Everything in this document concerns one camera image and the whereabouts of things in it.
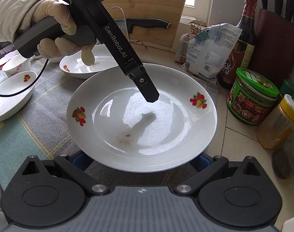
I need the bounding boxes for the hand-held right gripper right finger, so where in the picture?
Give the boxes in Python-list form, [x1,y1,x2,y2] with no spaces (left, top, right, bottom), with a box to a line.
[175,153,262,197]

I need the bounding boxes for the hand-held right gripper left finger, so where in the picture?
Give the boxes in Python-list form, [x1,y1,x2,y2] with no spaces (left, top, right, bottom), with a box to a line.
[21,150,110,197]

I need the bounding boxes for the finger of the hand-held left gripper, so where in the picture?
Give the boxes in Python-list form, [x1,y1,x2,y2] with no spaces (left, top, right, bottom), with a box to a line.
[124,61,160,103]

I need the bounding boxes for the white fruit print plate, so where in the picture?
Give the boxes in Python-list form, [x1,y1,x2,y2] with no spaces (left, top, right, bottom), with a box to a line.
[59,45,121,79]
[0,71,38,122]
[66,63,218,173]

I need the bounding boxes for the white pink floral bowl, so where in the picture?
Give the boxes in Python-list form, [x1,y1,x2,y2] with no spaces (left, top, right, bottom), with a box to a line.
[2,54,31,78]

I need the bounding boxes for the person's left forearm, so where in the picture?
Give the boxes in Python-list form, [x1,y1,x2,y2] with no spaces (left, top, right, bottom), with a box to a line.
[0,0,58,44]

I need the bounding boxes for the person's left hand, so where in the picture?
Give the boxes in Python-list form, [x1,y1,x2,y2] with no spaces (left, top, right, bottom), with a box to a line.
[32,0,95,66]

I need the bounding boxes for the grey checked dish mat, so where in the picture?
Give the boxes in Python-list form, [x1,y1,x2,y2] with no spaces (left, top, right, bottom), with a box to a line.
[0,58,220,191]

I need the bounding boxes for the large santoku knife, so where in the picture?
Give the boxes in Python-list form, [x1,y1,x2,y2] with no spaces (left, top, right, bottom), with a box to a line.
[113,17,171,34]

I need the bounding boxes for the bamboo cutting board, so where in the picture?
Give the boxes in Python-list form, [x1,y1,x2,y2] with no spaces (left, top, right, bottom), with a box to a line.
[102,0,189,49]

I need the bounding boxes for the white printed plastic bag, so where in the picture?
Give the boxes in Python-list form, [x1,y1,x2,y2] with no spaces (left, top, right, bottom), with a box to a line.
[183,23,242,81]

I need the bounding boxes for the green lidded sauce jar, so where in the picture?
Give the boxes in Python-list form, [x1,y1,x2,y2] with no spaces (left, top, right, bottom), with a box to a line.
[227,68,280,125]

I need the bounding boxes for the metal binder clip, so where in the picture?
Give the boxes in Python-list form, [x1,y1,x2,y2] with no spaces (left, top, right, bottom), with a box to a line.
[189,20,206,33]

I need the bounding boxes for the yellow capped spice bottle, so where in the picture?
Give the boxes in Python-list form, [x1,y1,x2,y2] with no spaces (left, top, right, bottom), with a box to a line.
[257,94,294,150]

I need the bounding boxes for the dark soy sauce bottle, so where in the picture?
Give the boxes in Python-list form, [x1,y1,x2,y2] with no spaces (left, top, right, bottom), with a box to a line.
[217,0,257,90]

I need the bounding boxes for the green capped bottle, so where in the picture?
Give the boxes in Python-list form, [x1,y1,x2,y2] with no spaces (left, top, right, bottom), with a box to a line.
[278,79,294,102]

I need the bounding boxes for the dark red knife block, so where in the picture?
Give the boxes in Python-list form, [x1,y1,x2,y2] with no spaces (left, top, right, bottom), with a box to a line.
[248,8,294,89]

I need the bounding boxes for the metal wire rack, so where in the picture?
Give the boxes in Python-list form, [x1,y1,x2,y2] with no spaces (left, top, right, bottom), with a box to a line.
[108,7,147,51]

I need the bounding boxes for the black cable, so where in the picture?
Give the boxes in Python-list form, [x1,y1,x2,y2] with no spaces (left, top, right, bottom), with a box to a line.
[0,57,49,98]

